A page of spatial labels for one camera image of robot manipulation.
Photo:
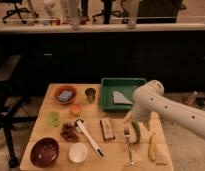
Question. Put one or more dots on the brown wooden block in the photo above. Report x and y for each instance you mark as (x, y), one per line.
(107, 130)

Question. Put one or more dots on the yellow corn cob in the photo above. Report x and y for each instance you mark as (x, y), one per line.
(152, 150)

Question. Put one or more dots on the black office chair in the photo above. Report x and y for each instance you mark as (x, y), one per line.
(7, 113)

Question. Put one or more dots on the green plastic cup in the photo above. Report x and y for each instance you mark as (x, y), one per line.
(53, 118)

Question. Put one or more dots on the grey cloth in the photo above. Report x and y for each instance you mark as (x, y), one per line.
(119, 98)

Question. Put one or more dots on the brown dried fruit pile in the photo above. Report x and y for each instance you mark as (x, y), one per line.
(68, 132)

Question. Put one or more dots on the metal cup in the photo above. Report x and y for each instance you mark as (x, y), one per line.
(90, 94)

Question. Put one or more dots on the small white bowl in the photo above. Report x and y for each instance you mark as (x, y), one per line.
(78, 152)

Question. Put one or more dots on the orange bowl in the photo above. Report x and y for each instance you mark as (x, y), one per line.
(62, 88)

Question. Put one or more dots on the blue sponge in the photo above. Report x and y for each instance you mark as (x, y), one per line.
(65, 95)

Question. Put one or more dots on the green plastic tray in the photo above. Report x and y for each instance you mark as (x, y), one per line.
(126, 86)

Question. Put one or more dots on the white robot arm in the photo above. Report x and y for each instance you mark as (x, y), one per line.
(150, 98)

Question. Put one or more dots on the purple bowl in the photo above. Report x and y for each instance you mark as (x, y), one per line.
(45, 152)

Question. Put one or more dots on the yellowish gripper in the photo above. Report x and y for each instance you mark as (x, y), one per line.
(127, 120)

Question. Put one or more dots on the silver metal fork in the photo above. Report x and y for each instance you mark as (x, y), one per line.
(127, 138)

